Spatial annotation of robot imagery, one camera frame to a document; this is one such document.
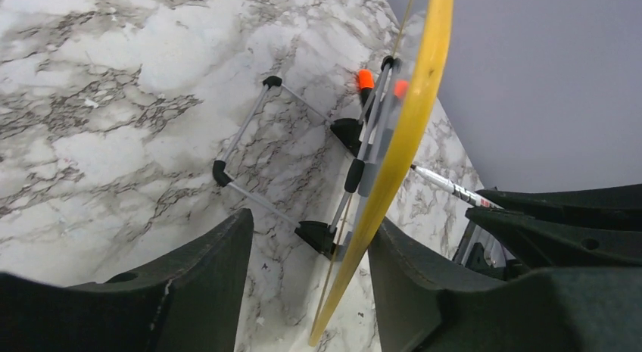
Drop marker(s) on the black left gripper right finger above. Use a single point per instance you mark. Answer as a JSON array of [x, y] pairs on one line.
[[425, 302]]

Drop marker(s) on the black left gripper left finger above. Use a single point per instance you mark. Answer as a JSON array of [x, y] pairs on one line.
[[186, 300]]

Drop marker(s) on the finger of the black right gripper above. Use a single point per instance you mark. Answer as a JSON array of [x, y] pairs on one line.
[[616, 208], [541, 244]]

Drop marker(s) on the white brown whiteboard marker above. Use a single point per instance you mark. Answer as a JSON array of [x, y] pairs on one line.
[[454, 189]]

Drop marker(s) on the yellow framed whiteboard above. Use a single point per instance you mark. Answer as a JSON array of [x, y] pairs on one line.
[[411, 124]]

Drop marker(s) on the black marker orange cap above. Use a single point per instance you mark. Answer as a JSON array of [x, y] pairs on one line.
[[365, 88]]

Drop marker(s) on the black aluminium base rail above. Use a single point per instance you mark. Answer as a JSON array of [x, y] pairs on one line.
[[481, 252]]

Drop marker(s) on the wire whiteboard stand black feet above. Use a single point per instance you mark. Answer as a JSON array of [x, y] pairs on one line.
[[301, 164]]

